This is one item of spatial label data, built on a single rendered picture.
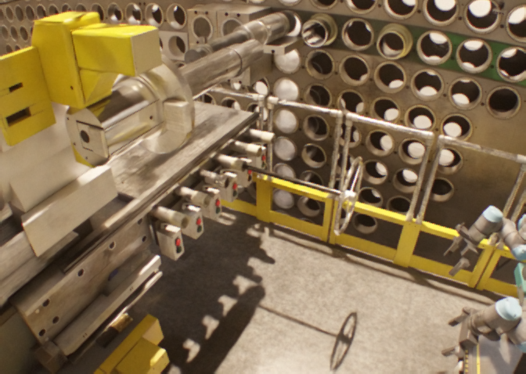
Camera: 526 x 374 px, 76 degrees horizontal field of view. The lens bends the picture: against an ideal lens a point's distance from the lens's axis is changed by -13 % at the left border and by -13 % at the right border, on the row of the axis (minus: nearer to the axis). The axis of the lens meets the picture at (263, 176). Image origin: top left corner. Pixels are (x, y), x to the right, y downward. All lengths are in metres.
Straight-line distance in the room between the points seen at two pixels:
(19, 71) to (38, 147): 0.30
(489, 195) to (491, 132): 0.56
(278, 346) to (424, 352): 0.85
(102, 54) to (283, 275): 1.98
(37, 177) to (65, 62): 0.44
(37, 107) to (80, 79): 0.18
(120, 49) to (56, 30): 0.23
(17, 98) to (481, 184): 3.08
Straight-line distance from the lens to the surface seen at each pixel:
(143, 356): 1.62
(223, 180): 1.89
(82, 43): 1.06
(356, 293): 2.57
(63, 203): 1.38
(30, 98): 1.22
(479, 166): 3.24
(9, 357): 1.65
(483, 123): 3.08
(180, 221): 1.68
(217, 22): 3.06
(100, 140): 1.16
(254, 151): 2.14
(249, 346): 2.28
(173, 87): 1.27
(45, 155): 1.39
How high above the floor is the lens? 1.94
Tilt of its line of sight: 34 degrees down
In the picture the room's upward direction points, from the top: straight up
